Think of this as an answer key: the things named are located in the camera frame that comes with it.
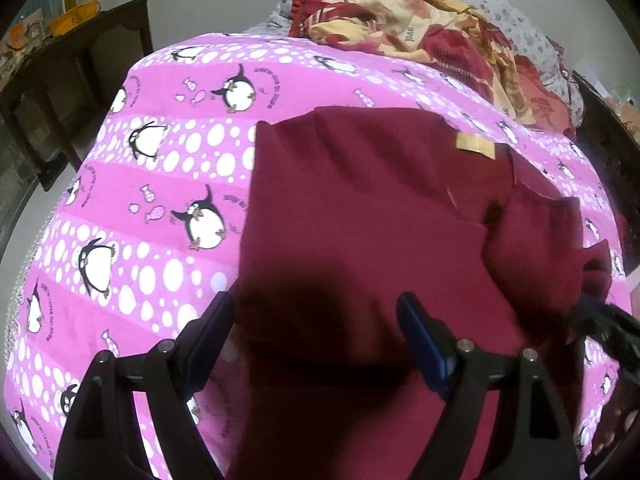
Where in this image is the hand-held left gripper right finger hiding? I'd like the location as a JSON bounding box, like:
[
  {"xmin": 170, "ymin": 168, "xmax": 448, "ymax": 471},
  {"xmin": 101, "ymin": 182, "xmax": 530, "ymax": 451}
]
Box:
[{"xmin": 396, "ymin": 291, "xmax": 581, "ymax": 480}]

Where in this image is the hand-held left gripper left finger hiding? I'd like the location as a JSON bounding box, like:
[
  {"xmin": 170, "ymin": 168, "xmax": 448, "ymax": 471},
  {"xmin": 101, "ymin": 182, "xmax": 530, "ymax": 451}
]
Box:
[{"xmin": 55, "ymin": 291, "xmax": 236, "ymax": 480}]

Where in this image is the grey floral pillow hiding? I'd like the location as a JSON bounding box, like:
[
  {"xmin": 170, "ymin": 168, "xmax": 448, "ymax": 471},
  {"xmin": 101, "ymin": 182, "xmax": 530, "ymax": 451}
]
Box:
[{"xmin": 267, "ymin": 0, "xmax": 586, "ymax": 126}]

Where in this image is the dark wooden table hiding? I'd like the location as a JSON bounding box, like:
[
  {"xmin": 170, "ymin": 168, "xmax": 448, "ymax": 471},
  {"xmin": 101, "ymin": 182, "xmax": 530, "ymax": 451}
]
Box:
[{"xmin": 0, "ymin": 0, "xmax": 153, "ymax": 191}]

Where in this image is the red yellow floral quilt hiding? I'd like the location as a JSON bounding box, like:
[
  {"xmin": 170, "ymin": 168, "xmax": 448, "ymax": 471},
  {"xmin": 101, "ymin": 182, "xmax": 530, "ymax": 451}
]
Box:
[{"xmin": 289, "ymin": 0, "xmax": 576, "ymax": 133}]

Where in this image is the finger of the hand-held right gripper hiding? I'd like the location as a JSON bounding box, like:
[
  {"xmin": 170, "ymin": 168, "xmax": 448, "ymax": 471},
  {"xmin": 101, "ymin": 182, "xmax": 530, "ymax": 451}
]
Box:
[
  {"xmin": 582, "ymin": 327, "xmax": 640, "ymax": 378},
  {"xmin": 567, "ymin": 299, "xmax": 640, "ymax": 346}
]

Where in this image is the yellow box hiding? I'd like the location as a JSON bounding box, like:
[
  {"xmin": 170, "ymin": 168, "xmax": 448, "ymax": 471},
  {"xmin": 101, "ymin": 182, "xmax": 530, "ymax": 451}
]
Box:
[{"xmin": 47, "ymin": 0, "xmax": 101, "ymax": 36}]

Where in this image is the pink penguin print blanket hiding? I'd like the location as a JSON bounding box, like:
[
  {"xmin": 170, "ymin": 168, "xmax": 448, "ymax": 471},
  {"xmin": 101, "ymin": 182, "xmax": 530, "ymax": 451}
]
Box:
[{"xmin": 5, "ymin": 30, "xmax": 640, "ymax": 480}]

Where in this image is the orange box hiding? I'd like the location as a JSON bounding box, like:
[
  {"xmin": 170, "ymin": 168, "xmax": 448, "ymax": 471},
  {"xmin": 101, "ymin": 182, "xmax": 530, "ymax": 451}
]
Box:
[{"xmin": 7, "ymin": 10, "xmax": 46, "ymax": 50}]

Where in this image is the dark wooden headboard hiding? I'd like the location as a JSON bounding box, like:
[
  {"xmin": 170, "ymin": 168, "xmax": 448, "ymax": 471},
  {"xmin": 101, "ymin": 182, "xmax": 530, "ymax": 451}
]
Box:
[{"xmin": 570, "ymin": 67, "xmax": 640, "ymax": 211}]

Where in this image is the maroon garment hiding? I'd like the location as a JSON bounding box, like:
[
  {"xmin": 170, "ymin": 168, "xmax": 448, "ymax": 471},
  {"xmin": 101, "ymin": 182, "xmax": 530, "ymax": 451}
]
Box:
[{"xmin": 232, "ymin": 106, "xmax": 628, "ymax": 480}]

